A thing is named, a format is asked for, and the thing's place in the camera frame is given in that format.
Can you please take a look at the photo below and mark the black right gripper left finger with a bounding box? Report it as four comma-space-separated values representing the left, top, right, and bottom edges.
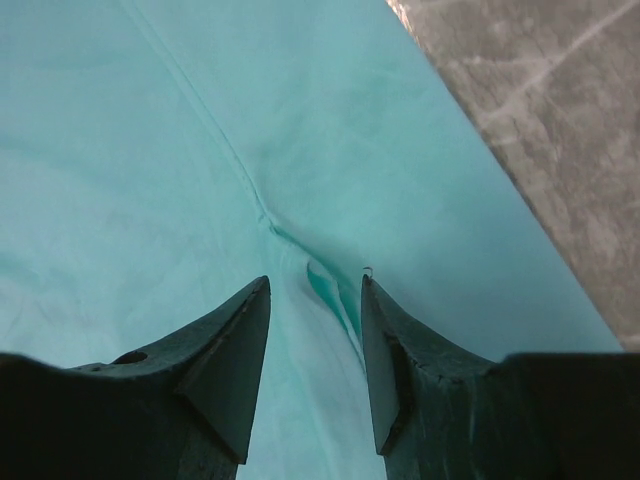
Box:
1, 276, 271, 479

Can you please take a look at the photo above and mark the teal t shirt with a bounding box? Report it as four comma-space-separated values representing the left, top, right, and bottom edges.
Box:
1, 1, 620, 479

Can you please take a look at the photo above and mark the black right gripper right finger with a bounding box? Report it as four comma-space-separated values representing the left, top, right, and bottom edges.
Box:
361, 276, 639, 479

